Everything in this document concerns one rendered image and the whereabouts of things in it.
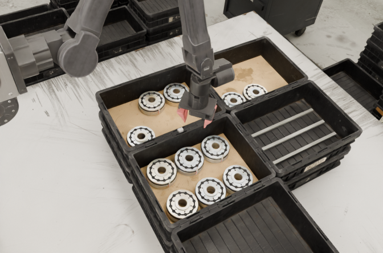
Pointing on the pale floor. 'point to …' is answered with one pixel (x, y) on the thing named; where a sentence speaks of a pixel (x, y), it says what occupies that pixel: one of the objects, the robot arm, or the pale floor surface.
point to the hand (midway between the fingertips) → (195, 122)
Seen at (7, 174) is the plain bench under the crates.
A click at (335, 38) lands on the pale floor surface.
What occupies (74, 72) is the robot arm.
